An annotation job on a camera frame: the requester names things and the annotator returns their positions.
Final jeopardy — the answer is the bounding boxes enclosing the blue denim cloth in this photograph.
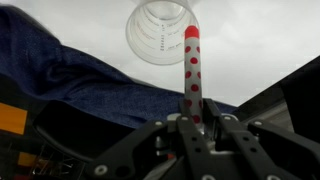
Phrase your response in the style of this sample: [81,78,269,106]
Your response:
[0,4,238,129]

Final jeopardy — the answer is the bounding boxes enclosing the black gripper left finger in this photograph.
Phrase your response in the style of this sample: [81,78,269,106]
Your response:
[84,99,218,180]

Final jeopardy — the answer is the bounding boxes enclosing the clear plastic measuring cup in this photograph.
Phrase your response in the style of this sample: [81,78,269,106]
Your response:
[125,0,200,66]

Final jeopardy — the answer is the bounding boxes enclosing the black chair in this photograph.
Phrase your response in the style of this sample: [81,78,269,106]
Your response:
[33,99,138,163]
[279,56,320,144]

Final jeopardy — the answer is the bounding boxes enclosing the grey marker with red dots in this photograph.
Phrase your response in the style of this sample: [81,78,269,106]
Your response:
[184,24,203,124]

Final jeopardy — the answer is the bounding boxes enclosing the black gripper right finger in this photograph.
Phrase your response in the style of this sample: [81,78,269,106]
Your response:
[202,98,320,180]

